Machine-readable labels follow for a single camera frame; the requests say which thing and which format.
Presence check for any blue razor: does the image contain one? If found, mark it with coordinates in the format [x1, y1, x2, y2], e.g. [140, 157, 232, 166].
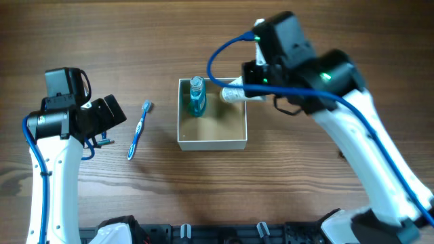
[90, 131, 115, 148]

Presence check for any white cream tube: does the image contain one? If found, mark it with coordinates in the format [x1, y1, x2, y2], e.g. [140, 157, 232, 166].
[220, 87, 267, 104]

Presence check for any blue white toothbrush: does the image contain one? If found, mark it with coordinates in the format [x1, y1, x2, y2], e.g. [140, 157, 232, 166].
[127, 100, 153, 161]

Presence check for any blue mouthwash bottle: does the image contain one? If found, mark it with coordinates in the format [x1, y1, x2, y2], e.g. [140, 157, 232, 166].
[189, 76, 207, 117]

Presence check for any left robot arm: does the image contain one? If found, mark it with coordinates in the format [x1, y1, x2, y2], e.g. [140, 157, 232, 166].
[22, 67, 126, 243]

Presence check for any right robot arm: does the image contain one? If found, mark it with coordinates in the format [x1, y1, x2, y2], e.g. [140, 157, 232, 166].
[243, 11, 433, 243]

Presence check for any white cardboard open box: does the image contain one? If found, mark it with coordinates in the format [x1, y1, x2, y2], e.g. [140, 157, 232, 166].
[177, 78, 248, 151]

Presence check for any left blue cable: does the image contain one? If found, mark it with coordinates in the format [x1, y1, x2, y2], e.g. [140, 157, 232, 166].
[21, 115, 96, 244]

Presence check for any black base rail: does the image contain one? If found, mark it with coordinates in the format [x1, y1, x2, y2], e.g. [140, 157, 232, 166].
[78, 222, 326, 244]

